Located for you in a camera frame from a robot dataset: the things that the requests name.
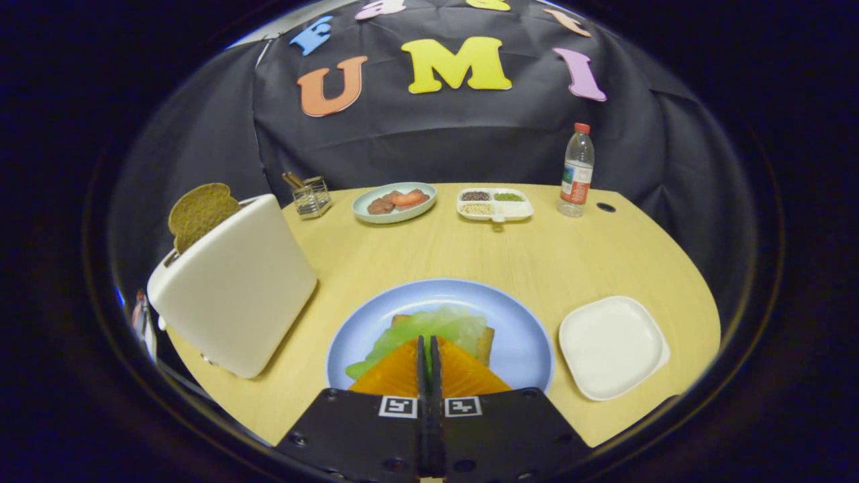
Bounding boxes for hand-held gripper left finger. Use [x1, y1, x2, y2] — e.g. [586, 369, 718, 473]
[275, 335, 430, 481]

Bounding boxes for blue round plate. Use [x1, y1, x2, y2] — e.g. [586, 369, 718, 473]
[325, 278, 556, 393]

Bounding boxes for clear red-capped water bottle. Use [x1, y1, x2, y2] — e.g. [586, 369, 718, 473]
[557, 122, 596, 218]

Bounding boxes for white divided tray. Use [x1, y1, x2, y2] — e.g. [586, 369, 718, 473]
[456, 187, 534, 232]

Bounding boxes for small wire basket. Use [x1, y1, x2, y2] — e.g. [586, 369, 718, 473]
[282, 172, 332, 220]

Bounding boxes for brown toast slice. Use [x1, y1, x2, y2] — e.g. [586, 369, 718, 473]
[168, 182, 242, 254]

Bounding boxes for white toaster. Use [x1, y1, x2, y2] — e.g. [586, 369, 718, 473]
[147, 193, 318, 380]

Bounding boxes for square brown bread slice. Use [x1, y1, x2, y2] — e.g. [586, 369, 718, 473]
[391, 313, 497, 368]

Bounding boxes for black backdrop cloth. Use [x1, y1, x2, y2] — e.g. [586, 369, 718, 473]
[111, 0, 759, 316]

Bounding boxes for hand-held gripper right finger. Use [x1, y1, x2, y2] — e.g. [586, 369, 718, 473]
[431, 335, 593, 482]

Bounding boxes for green lettuce leaf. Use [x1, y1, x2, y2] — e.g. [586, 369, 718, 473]
[345, 306, 489, 381]

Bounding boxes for pale green round plate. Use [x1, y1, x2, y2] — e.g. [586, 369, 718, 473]
[352, 182, 438, 225]

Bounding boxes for white square plate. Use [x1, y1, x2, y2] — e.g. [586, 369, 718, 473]
[558, 295, 670, 402]

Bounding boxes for small red white bottle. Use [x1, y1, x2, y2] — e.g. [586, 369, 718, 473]
[131, 290, 159, 363]

